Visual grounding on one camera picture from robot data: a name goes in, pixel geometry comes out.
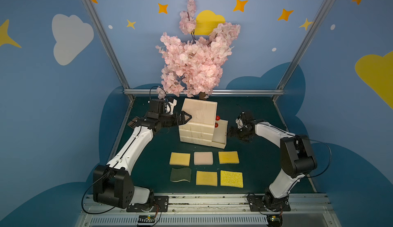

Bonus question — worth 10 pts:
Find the aluminium mounting rail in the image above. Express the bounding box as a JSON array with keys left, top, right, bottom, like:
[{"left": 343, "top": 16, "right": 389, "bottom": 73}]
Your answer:
[{"left": 76, "top": 193, "right": 341, "bottom": 227}]

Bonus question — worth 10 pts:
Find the white bottom drawer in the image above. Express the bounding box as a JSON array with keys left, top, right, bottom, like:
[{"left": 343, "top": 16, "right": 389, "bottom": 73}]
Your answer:
[{"left": 211, "top": 119, "right": 228, "bottom": 149}]

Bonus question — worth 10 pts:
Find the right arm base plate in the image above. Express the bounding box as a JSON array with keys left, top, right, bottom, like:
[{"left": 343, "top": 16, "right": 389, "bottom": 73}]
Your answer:
[{"left": 246, "top": 194, "right": 291, "bottom": 212}]

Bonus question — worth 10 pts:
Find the green circuit board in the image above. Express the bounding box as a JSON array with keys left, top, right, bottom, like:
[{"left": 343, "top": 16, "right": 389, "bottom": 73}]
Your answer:
[{"left": 137, "top": 215, "right": 157, "bottom": 226}]

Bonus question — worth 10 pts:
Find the light yellow coarse sponge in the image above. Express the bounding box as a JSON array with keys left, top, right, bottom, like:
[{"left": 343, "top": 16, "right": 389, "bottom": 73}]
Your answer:
[{"left": 195, "top": 171, "right": 218, "bottom": 187}]

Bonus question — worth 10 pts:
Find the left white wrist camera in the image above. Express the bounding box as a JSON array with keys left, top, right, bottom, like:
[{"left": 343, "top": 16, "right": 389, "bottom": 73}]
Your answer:
[{"left": 166, "top": 97, "right": 177, "bottom": 115}]

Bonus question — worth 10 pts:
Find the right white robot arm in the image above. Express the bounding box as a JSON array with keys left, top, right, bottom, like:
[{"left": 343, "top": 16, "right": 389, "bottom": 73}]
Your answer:
[{"left": 227, "top": 108, "right": 318, "bottom": 213}]

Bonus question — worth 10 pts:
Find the aluminium frame post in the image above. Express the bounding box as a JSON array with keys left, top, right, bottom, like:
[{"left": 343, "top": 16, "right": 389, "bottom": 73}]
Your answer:
[
  {"left": 81, "top": 0, "right": 130, "bottom": 89},
  {"left": 276, "top": 0, "right": 336, "bottom": 92}
]

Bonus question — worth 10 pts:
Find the pale yellow foam sponge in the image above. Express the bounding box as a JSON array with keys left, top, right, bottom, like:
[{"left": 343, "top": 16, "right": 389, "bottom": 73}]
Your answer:
[{"left": 169, "top": 152, "right": 191, "bottom": 167}]

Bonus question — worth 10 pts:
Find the pink sponge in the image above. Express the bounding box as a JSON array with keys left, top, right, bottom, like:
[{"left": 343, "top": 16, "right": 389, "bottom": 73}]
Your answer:
[{"left": 193, "top": 152, "right": 213, "bottom": 166}]

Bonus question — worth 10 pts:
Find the dark green scouring sponge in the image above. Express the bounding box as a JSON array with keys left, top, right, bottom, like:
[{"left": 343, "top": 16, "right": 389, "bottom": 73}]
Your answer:
[{"left": 170, "top": 168, "right": 192, "bottom": 183}]

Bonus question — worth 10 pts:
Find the bright yellow porous sponge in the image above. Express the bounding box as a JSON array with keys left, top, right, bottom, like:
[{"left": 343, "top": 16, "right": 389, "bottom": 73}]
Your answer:
[{"left": 220, "top": 170, "right": 244, "bottom": 188}]

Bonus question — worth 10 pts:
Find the white three-drawer cabinet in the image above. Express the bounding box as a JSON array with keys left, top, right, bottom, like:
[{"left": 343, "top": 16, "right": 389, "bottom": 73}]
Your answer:
[{"left": 179, "top": 99, "right": 218, "bottom": 146}]

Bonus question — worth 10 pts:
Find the right aluminium frame post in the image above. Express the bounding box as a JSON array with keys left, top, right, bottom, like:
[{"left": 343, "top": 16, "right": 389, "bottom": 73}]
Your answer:
[{"left": 276, "top": 0, "right": 336, "bottom": 92}]

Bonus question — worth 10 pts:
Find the rear aluminium frame bar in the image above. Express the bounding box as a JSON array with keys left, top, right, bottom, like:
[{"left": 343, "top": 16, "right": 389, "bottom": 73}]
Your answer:
[{"left": 123, "top": 87, "right": 285, "bottom": 96}]

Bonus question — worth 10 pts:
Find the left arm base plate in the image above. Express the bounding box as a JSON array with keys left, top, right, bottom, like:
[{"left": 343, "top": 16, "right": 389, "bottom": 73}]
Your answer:
[{"left": 126, "top": 195, "right": 169, "bottom": 213}]

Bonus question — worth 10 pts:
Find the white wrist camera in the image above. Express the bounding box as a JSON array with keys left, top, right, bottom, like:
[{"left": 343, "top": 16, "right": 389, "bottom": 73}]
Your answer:
[
  {"left": 235, "top": 118, "right": 244, "bottom": 129},
  {"left": 166, "top": 97, "right": 177, "bottom": 115}
]

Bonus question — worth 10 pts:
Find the pink cherry blossom tree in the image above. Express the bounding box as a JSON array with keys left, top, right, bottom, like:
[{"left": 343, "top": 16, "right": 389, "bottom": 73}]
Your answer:
[{"left": 156, "top": 0, "right": 242, "bottom": 101}]

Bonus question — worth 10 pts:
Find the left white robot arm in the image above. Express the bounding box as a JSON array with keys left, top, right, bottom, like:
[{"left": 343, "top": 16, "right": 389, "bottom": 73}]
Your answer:
[{"left": 89, "top": 96, "right": 192, "bottom": 209}]

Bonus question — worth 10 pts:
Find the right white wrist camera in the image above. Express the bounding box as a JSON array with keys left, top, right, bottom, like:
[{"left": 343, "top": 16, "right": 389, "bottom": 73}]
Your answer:
[{"left": 235, "top": 118, "right": 244, "bottom": 129}]

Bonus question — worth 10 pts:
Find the left aluminium frame post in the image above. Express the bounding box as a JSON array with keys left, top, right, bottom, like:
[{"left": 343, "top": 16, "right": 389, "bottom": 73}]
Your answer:
[{"left": 81, "top": 0, "right": 130, "bottom": 89}]

